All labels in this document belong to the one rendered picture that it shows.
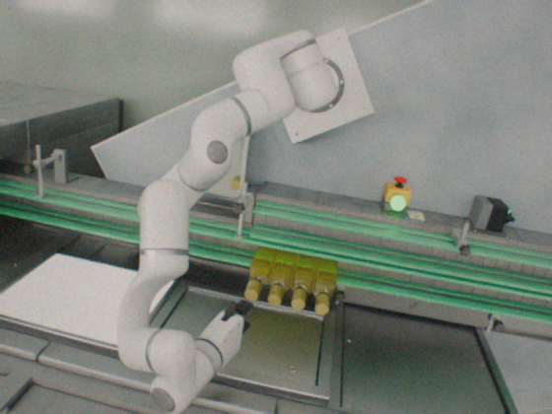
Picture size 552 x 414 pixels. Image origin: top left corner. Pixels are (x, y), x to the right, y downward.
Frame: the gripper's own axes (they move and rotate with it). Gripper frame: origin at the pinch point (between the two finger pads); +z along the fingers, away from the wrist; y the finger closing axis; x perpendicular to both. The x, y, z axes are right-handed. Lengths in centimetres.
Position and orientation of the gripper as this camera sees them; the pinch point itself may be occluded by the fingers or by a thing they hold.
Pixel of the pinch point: (242, 316)
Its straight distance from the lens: 98.4
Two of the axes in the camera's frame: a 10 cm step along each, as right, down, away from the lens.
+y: 1.5, -9.1, -3.8
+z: 4.0, -2.9, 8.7
